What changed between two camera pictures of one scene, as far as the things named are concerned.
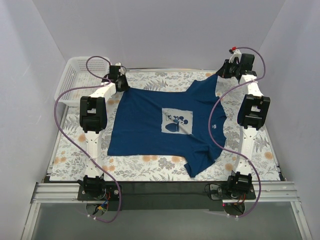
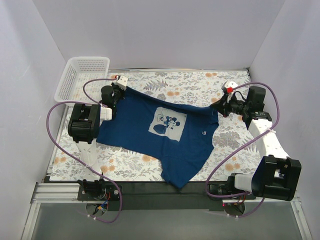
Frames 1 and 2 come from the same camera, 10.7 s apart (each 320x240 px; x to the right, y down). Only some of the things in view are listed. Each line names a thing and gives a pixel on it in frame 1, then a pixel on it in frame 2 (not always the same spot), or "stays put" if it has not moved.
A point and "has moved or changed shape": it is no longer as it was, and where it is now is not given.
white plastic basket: x=75 y=73 stays put
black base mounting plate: x=164 y=196 stays put
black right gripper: x=225 y=71 → x=225 y=106
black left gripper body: x=122 y=84 → x=115 y=92
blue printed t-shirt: x=189 y=126 has moved or changed shape
